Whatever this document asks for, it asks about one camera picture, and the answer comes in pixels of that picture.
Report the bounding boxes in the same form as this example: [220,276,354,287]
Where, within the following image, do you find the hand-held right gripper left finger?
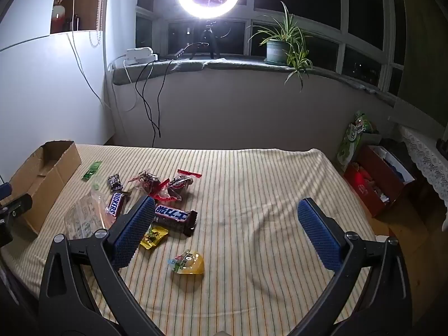
[38,195,157,336]

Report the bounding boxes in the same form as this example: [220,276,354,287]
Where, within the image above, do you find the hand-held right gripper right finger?
[297,198,414,336]

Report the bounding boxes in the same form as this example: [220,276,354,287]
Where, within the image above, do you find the yellow candy packet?
[140,225,169,251]

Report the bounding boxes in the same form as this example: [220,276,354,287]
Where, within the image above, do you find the chocolate bar with white lettering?
[107,191,131,218]

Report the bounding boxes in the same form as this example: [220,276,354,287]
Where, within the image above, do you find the cardboard box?
[10,141,82,235]

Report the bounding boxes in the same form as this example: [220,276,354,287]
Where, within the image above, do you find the chocolate bar with blue script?
[154,204,199,237]

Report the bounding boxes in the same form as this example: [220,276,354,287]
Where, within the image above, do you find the small dark candy packet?
[107,173,125,192]

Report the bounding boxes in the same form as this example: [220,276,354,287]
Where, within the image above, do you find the clear wafer packet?
[64,194,106,241]

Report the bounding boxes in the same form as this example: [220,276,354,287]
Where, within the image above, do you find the yellow jelly cup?
[168,249,205,276]

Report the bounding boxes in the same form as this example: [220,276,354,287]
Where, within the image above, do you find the small green packet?
[81,160,103,182]

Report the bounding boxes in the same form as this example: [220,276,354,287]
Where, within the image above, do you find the red storage box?
[343,145,416,218]

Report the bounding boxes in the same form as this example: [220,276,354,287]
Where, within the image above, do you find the striped yellow cloth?
[0,143,378,336]

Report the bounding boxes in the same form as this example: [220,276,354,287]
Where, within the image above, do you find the green printed bag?
[337,110,381,169]

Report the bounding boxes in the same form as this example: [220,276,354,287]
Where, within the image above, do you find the white panel board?
[0,30,115,183]

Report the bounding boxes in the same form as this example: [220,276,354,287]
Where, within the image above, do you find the white lace cloth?
[399,124,448,201]

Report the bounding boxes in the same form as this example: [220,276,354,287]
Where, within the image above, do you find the white power strip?
[126,46,158,63]

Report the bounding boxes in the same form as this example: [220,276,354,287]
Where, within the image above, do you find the red jar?
[52,5,67,32]

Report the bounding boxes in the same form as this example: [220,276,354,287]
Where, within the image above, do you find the grey sill cushion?
[113,57,377,94]

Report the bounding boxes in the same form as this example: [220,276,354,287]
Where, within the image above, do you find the potted spider plant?
[247,2,314,94]

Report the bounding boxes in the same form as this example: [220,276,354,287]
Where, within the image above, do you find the black tripod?
[189,19,221,60]

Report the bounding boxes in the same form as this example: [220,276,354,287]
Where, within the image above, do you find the dark curtain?
[397,0,448,120]

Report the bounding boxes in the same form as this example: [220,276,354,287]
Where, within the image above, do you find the black cable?
[153,59,174,146]
[135,59,162,138]

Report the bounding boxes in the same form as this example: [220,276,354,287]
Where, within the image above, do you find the white cable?
[66,0,137,113]

